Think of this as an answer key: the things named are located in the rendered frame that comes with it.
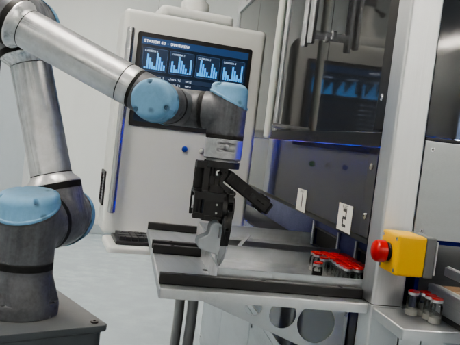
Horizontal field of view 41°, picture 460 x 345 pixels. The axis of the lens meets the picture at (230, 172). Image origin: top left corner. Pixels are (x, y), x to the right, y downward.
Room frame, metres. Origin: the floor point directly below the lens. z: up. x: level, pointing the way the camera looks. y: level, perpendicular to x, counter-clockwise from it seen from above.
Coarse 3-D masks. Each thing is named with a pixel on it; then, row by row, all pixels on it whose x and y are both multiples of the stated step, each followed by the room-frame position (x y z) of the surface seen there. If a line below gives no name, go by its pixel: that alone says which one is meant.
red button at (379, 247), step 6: (378, 240) 1.09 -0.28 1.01; (384, 240) 1.09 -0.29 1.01; (372, 246) 1.09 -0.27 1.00; (378, 246) 1.08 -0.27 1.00; (384, 246) 1.08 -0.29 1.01; (372, 252) 1.09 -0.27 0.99; (378, 252) 1.07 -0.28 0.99; (384, 252) 1.07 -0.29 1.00; (372, 258) 1.09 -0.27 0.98; (378, 258) 1.08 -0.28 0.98; (384, 258) 1.08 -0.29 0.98
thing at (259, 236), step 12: (204, 228) 1.76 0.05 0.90; (240, 228) 1.78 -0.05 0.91; (252, 228) 1.78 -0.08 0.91; (264, 228) 1.79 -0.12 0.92; (240, 240) 1.52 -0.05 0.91; (252, 240) 1.75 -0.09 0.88; (264, 240) 1.77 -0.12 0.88; (276, 240) 1.80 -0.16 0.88; (288, 240) 1.80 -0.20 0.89; (300, 240) 1.81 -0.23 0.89; (336, 252) 1.56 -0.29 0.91
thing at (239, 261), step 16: (208, 256) 1.30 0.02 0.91; (240, 256) 1.43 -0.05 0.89; (256, 256) 1.44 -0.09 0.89; (272, 256) 1.45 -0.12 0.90; (288, 256) 1.45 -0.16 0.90; (304, 256) 1.46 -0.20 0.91; (224, 272) 1.17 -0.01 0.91; (240, 272) 1.17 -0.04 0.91; (256, 272) 1.18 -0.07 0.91; (272, 272) 1.18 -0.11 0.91; (288, 272) 1.36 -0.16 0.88; (304, 272) 1.38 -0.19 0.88
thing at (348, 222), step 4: (340, 204) 1.38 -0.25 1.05; (344, 204) 1.35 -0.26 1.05; (340, 208) 1.37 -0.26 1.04; (344, 208) 1.35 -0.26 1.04; (348, 208) 1.32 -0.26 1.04; (352, 208) 1.30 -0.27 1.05; (340, 212) 1.37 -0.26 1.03; (344, 212) 1.34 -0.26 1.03; (348, 212) 1.32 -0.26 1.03; (352, 212) 1.30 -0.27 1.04; (340, 216) 1.37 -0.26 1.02; (348, 216) 1.32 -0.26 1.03; (352, 216) 1.30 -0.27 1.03; (340, 220) 1.36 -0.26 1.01; (344, 220) 1.34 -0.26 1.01; (348, 220) 1.31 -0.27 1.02; (340, 224) 1.36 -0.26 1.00; (344, 224) 1.34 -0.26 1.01; (348, 224) 1.31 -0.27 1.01; (336, 228) 1.38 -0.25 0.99; (340, 228) 1.36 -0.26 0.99; (344, 228) 1.33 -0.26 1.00; (348, 228) 1.31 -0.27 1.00; (348, 232) 1.31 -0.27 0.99
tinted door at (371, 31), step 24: (336, 0) 1.63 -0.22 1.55; (360, 0) 1.45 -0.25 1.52; (384, 0) 1.31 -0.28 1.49; (336, 24) 1.60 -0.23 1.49; (360, 24) 1.43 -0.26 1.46; (384, 24) 1.29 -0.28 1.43; (336, 48) 1.58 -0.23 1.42; (360, 48) 1.41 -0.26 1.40; (384, 48) 1.27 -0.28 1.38; (336, 72) 1.55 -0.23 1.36; (360, 72) 1.39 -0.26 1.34; (336, 96) 1.53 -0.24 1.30; (360, 96) 1.37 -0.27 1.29; (336, 120) 1.51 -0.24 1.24; (360, 120) 1.35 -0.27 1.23
